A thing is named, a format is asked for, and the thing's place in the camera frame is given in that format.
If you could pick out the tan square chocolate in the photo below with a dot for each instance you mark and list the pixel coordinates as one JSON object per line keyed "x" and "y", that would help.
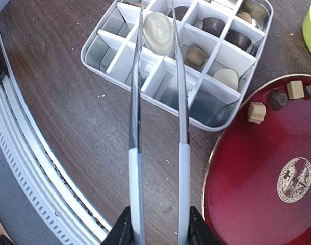
{"x": 256, "y": 112}

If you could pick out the dark leaf chocolate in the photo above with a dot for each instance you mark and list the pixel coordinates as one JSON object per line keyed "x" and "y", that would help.
{"x": 277, "y": 99}

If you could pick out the dark round chocolate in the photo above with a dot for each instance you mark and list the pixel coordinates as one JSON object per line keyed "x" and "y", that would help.
{"x": 213, "y": 26}

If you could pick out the aluminium front rail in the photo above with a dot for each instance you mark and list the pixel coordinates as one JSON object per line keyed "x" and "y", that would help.
{"x": 49, "y": 188}

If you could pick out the round tan chocolate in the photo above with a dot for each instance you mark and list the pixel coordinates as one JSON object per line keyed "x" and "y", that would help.
{"x": 196, "y": 55}

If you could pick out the red round tray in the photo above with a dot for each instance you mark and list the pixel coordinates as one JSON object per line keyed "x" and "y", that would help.
{"x": 258, "y": 186}

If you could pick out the dark cup chocolate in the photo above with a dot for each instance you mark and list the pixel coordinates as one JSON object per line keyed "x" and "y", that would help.
{"x": 180, "y": 12}

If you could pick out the white oval chocolate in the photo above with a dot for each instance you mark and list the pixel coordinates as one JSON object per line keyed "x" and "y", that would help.
{"x": 228, "y": 77}
{"x": 158, "y": 33}

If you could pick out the tan caramel cube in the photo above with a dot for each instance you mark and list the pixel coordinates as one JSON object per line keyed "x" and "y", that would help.
{"x": 246, "y": 17}
{"x": 295, "y": 89}

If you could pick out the dark chocolate piece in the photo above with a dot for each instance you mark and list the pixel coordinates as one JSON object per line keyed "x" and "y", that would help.
{"x": 238, "y": 39}

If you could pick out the silver divided tin box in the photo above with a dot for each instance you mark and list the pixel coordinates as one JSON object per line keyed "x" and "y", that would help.
{"x": 221, "y": 43}

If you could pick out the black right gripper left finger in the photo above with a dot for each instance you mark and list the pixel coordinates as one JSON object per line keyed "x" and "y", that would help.
{"x": 121, "y": 232}

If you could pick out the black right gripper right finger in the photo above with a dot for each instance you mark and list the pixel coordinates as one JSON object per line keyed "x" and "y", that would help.
{"x": 199, "y": 232}

